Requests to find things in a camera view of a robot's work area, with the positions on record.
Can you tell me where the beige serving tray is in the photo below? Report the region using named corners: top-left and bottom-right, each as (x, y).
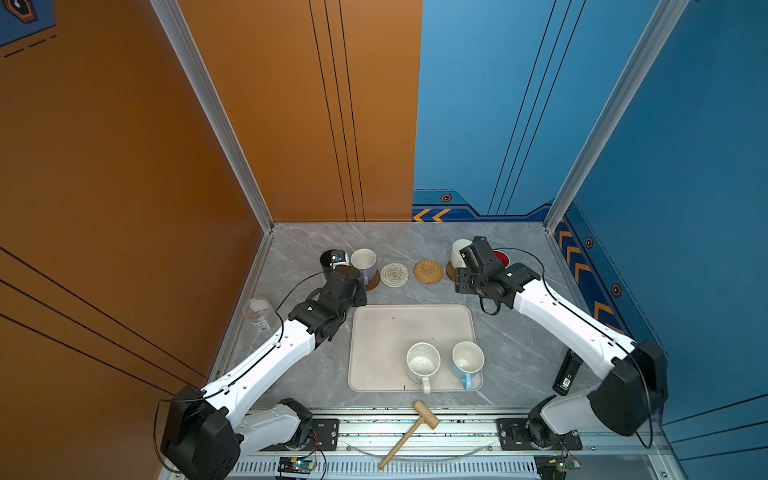
top-left (348, 304), bottom-right (476, 393)

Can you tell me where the right aluminium frame post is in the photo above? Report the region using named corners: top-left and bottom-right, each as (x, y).
top-left (543, 0), bottom-right (689, 233)

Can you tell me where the wooden mallet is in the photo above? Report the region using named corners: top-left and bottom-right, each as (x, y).
top-left (378, 400), bottom-right (440, 471)

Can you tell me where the black mug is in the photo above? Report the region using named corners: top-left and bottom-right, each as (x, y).
top-left (320, 249), bottom-right (336, 279)

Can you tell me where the aluminium frame post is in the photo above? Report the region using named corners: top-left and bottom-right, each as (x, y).
top-left (150, 0), bottom-right (275, 234)
top-left (543, 0), bottom-right (689, 233)

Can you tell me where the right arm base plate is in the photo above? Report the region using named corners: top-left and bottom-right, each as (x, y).
top-left (496, 418), bottom-right (583, 451)

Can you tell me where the left aluminium frame post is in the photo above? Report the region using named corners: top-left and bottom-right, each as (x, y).
top-left (150, 0), bottom-right (275, 234)

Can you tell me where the brown worn round coaster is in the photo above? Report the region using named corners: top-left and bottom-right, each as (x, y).
top-left (362, 270), bottom-right (381, 291)

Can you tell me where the black handheld device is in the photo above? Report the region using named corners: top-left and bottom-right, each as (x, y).
top-left (552, 350), bottom-right (583, 396)

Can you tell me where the purple mug white inside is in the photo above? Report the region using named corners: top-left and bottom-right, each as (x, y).
top-left (350, 248), bottom-right (378, 279)

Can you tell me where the white speckled mug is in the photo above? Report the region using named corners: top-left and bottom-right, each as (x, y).
top-left (406, 342), bottom-right (441, 395)

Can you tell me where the rattan round coaster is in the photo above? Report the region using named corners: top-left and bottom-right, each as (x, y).
top-left (413, 260), bottom-right (444, 285)

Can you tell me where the aluminium front rail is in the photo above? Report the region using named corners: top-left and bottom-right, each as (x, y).
top-left (224, 409), bottom-right (686, 479)

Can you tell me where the right green circuit board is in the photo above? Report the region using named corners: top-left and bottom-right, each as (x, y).
top-left (534, 457), bottom-right (582, 480)

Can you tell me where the white mug red inside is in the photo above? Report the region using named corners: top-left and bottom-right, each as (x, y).
top-left (494, 250), bottom-right (511, 268)

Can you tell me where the light blue mug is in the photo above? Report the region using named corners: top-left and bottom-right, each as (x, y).
top-left (451, 341), bottom-right (485, 391)

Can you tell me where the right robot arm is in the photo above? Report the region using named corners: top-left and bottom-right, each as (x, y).
top-left (455, 236), bottom-right (669, 449)

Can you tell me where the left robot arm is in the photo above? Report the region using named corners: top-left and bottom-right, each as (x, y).
top-left (151, 265), bottom-right (367, 479)

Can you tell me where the left green circuit board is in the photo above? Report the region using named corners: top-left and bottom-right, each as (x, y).
top-left (276, 457), bottom-right (317, 479)

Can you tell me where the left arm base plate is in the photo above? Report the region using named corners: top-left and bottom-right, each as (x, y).
top-left (265, 418), bottom-right (340, 452)

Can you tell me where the dark wooden round coaster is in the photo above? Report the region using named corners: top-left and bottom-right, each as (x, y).
top-left (446, 261), bottom-right (456, 282)

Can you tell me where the multicolour woven coaster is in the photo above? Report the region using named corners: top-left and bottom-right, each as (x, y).
top-left (380, 262), bottom-right (410, 288)

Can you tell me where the green circuit board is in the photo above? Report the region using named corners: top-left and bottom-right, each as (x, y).
top-left (276, 457), bottom-right (317, 479)
top-left (534, 457), bottom-right (582, 480)

